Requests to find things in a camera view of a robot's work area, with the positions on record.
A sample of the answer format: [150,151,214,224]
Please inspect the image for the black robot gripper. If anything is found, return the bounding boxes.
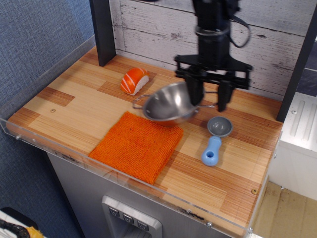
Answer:
[174,33,253,113]

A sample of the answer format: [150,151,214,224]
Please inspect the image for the stainless steel bowl with handles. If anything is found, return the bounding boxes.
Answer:
[132,82,215,127]

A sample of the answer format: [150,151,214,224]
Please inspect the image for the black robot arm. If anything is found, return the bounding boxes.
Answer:
[174,0,253,112]

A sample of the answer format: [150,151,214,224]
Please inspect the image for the blue grey toy scoop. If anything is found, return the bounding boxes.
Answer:
[201,117,233,167]

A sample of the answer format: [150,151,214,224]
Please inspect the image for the toy salmon nigiri sushi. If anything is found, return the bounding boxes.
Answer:
[120,67,150,96]

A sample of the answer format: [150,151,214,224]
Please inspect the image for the orange folded cloth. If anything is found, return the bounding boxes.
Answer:
[89,112,183,185]

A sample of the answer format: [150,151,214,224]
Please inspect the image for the white toy sink counter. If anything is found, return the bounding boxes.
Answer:
[268,92,317,200]

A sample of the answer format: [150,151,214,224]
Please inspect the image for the grey cabinet with button panel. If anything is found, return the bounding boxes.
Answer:
[46,151,233,238]

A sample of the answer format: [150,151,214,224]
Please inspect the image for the yellow object bottom left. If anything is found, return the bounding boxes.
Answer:
[26,227,44,238]

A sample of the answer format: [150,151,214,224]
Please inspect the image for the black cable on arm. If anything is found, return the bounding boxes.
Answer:
[229,14,251,49]

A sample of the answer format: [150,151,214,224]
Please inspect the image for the right dark vertical post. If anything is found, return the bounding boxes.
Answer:
[276,6,317,122]

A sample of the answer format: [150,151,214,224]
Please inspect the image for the clear acrylic guard rail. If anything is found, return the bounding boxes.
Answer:
[1,38,281,238]

